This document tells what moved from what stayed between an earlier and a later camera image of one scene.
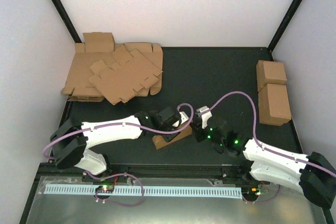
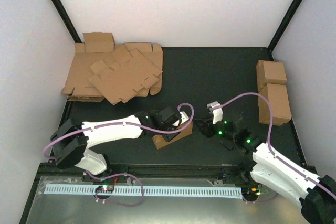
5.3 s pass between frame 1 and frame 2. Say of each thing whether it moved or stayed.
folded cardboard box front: stayed
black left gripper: stayed
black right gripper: moved
